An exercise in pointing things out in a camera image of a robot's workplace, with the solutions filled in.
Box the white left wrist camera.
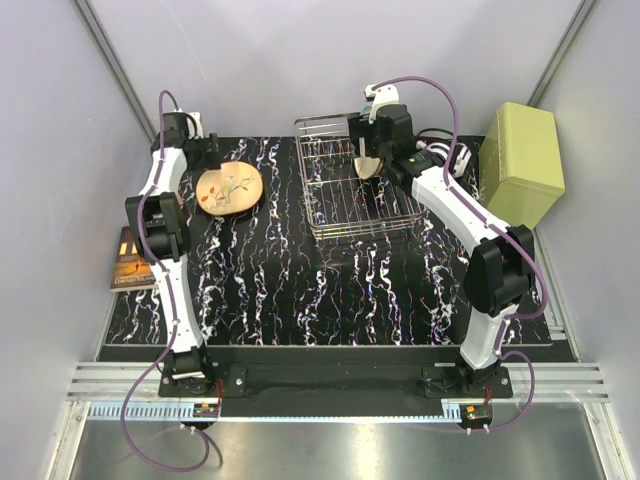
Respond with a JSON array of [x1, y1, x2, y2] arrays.
[[187, 112, 204, 139]]

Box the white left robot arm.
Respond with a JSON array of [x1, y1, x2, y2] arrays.
[[125, 109, 217, 396]]

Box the green rectangular box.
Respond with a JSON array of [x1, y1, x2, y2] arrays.
[[479, 102, 565, 229]]

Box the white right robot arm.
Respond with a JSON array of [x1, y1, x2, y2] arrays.
[[347, 104, 535, 397]]

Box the dark cover paperback book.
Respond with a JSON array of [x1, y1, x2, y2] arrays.
[[110, 226, 156, 292]]

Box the yellow floral plate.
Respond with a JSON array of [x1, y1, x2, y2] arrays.
[[195, 161, 264, 216]]

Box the metal wire dish rack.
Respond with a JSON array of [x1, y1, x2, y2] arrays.
[[293, 114, 427, 242]]

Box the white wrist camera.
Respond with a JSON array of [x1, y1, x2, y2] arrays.
[[187, 112, 204, 139], [363, 84, 399, 114]]

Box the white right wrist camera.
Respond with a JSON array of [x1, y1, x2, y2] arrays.
[[363, 84, 399, 114]]

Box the cream plate with sprig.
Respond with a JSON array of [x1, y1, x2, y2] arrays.
[[348, 106, 382, 180]]

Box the white black headphones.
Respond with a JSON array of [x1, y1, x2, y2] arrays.
[[417, 128, 472, 179]]

